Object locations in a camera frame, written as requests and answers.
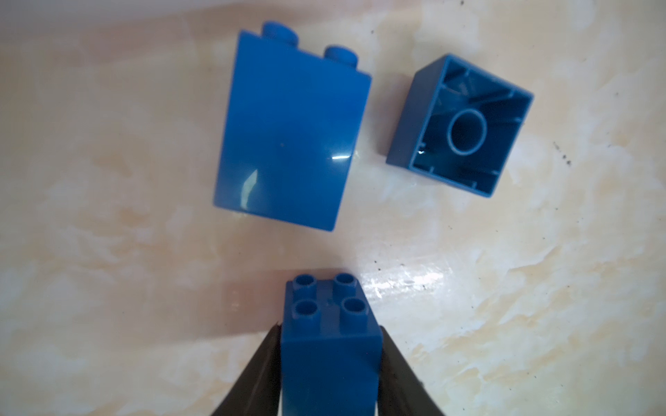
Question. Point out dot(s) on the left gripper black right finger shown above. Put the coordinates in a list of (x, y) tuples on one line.
[(400, 391)]

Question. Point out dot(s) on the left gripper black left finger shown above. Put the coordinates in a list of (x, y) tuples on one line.
[(258, 388)]

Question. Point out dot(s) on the dark blue lego brick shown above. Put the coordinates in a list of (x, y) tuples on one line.
[(459, 124)]

